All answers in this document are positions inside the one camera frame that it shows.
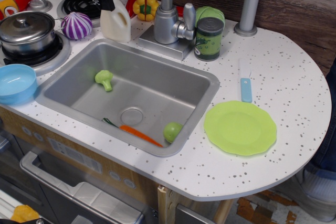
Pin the white detergent bottle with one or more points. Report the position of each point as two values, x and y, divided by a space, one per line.
116 25

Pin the green toy cabbage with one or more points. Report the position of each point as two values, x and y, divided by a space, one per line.
207 11

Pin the grey stove knob front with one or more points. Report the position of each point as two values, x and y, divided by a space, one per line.
39 5

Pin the orange toy carrot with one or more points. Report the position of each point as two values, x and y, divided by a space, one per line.
134 132

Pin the front left stove burner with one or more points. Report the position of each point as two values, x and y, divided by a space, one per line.
44 61

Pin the grey metal sink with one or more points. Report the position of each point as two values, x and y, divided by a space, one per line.
148 92

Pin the silver toy faucet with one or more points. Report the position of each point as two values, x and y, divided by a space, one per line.
169 35

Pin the grey metal pole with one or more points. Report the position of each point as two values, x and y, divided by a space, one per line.
246 27

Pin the yellow toy bell pepper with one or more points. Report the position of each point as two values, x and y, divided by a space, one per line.
145 10

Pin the yellow object on floor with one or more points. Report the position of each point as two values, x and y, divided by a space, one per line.
24 213

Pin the steel pot with lid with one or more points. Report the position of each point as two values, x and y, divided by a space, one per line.
27 32

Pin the blue handled toy knife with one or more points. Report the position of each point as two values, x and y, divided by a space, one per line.
245 81

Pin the green toy apple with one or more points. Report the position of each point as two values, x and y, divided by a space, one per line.
171 131

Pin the grey white shoe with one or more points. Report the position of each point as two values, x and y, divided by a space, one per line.
314 194

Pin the green plastic plate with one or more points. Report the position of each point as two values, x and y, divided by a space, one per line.
240 128

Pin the green toy broccoli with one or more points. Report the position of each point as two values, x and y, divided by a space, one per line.
104 78

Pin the blue plastic bowl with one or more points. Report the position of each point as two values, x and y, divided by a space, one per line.
18 83

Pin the green label tin can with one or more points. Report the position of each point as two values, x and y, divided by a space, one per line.
208 38

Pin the purple striped toy onion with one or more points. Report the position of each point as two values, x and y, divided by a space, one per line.
76 26

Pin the red ketchup bottle toy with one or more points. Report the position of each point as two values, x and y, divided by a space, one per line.
9 7

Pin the toy oven door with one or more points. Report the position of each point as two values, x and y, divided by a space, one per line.
76 196

